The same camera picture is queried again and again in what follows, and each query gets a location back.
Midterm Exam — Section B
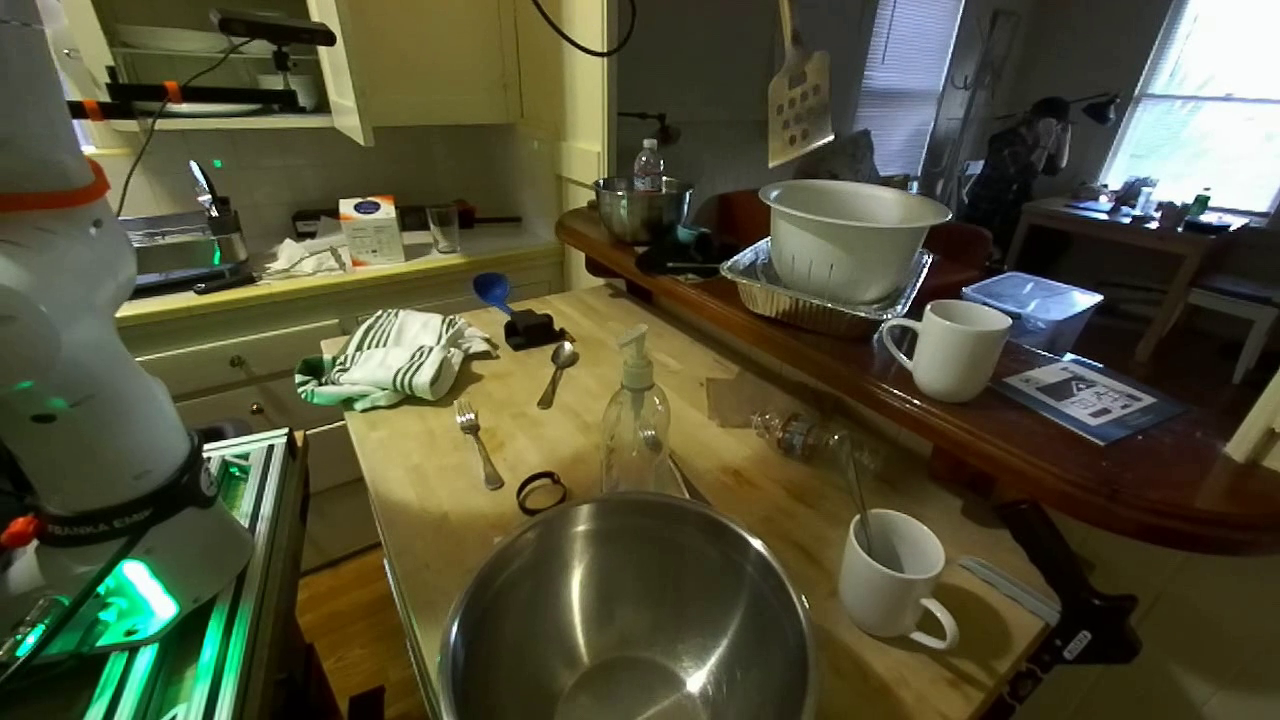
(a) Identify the wooden desk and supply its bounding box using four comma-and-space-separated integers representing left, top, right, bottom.
1007, 198, 1256, 367

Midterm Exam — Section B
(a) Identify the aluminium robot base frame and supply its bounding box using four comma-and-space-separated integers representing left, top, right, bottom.
0, 423, 313, 720

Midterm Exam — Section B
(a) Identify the clear plastic water bottle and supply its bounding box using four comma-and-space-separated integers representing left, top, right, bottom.
622, 131, 672, 240

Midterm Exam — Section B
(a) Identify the white plastic colander dish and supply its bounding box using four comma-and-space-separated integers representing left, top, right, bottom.
757, 177, 961, 309

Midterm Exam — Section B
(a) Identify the person in dark clothes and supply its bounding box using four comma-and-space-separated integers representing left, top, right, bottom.
961, 92, 1078, 255

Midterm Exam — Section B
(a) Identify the clear soap pump bottle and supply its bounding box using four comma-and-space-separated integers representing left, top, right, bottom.
595, 323, 693, 506

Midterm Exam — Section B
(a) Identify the printed pamphlet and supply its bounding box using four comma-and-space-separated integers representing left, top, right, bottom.
996, 351, 1178, 454

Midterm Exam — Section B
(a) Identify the white tissue box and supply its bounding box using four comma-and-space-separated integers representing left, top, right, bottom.
332, 193, 409, 271

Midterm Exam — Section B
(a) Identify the metal spoon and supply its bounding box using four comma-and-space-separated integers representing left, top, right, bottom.
533, 338, 585, 414
451, 406, 506, 495

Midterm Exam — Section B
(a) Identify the white chair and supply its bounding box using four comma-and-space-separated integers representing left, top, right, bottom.
1130, 271, 1280, 392

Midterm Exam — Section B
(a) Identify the black rubber ring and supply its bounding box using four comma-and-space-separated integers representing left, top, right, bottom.
512, 468, 577, 522

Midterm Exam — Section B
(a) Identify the crushed clear plastic bottle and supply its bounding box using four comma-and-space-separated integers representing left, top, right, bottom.
748, 400, 863, 468

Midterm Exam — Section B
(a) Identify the small black box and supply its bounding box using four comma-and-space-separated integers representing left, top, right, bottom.
501, 304, 573, 355

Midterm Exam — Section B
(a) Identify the white cabinet door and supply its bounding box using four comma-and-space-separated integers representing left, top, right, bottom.
305, 0, 526, 154

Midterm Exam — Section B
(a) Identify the small white mug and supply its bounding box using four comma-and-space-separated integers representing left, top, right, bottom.
833, 506, 963, 658

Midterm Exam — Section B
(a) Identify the bright window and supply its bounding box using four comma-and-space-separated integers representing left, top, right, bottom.
1100, 0, 1280, 219

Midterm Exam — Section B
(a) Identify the black pole with orange clamps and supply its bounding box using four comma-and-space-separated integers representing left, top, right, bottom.
64, 9, 339, 124

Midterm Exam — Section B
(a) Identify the silver kitchen appliance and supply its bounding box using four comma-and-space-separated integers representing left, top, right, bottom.
121, 155, 260, 304

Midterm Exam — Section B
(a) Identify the slotted metal spatula black handle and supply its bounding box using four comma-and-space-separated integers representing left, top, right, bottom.
765, 0, 840, 174

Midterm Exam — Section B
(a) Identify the small steel mixing bowl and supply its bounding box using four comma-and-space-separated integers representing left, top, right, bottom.
435, 494, 820, 720

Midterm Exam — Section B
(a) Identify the aluminium foil tray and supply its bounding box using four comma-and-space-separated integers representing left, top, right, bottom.
715, 238, 941, 341

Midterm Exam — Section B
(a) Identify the blue plastic funnel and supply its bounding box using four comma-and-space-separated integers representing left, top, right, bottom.
468, 267, 519, 319

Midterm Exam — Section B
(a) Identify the clear plastic lidded container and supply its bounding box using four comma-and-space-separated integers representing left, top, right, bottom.
955, 267, 1107, 355

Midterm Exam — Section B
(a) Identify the large white mug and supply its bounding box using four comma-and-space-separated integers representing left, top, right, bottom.
877, 296, 1017, 410

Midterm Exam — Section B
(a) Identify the white striped dish towel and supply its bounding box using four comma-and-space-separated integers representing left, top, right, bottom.
292, 304, 501, 418

